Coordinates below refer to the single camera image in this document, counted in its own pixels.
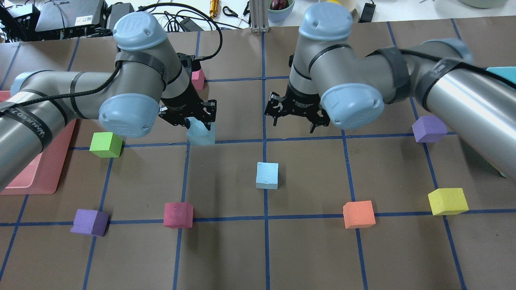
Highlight black power adapter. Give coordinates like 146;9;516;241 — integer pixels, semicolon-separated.
359;1;376;23

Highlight green foam block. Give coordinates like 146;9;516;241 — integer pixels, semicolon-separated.
89;132;123;158

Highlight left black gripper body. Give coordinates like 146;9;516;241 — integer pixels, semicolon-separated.
158;91;217;126

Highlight brass cylinder tool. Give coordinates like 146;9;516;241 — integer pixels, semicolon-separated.
209;0;221;19

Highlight bowl with yellow lemon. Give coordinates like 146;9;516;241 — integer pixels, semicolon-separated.
320;0;358;19

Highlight yellow foam block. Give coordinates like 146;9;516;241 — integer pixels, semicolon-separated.
427;188;470;216

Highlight right purple foam block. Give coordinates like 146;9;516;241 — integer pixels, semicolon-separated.
412;116;448;143

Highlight black handled scissors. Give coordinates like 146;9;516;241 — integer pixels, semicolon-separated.
222;1;250;22

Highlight aluminium frame post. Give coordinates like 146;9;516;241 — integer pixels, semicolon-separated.
249;0;270;33

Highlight black electronics box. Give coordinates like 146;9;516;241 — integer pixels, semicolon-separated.
35;0;108;33

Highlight left purple foam block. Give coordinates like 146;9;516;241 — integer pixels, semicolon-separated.
70;209;109;237

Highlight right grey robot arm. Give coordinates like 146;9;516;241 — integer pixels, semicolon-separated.
264;2;516;178

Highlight far left pink block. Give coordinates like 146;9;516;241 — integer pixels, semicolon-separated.
191;68;205;91

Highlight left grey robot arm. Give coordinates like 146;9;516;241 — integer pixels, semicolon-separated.
1;11;217;189

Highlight near orange foam block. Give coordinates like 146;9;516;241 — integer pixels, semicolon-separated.
343;200;376;229

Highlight near left pink block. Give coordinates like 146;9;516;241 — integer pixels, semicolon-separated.
163;202;194;229

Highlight pink plastic bin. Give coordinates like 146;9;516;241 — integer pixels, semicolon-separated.
0;89;77;196

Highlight purple foam block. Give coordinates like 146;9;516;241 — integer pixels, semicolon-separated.
412;116;448;143
70;209;109;237

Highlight pink block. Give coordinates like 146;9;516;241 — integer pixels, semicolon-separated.
191;68;205;91
163;202;194;229

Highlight cyan plastic bin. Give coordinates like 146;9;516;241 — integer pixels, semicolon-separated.
487;66;516;84

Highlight light blue block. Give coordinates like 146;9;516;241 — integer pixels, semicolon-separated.
256;162;279;190
186;117;216;146

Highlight blue bowl with fruit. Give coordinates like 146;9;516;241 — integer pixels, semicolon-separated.
267;0;295;22

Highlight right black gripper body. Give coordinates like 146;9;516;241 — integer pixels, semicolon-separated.
264;87;330;125

